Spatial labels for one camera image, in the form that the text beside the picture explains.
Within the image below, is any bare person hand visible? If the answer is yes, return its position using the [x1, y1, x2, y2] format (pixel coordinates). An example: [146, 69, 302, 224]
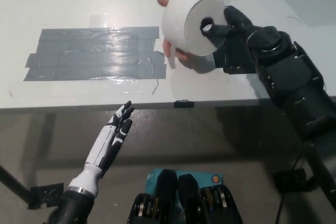
[156, 0, 214, 75]

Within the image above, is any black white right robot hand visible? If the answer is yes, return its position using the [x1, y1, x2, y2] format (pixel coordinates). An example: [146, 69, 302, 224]
[201, 5, 260, 75]

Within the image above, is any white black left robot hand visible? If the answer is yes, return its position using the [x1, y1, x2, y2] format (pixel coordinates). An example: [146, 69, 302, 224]
[67, 100, 135, 200]

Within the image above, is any white toilet paper roll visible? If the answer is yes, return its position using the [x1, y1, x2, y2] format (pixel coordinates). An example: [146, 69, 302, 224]
[160, 0, 227, 70]

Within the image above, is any black teal robot torso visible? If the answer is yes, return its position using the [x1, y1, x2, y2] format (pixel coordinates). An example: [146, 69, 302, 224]
[130, 169, 243, 224]

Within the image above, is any small black edge tape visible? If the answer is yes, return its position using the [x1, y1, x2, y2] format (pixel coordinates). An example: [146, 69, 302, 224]
[174, 99, 195, 109]

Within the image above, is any long clear tape strip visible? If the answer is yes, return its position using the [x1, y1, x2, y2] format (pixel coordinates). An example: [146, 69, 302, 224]
[7, 76, 160, 96]

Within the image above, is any black table leg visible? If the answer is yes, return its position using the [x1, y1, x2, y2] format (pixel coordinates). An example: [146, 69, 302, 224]
[301, 175, 320, 193]
[0, 165, 35, 205]

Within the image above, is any grey duct tape patch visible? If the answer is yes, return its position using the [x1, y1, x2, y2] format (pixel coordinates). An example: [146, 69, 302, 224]
[23, 26, 168, 82]

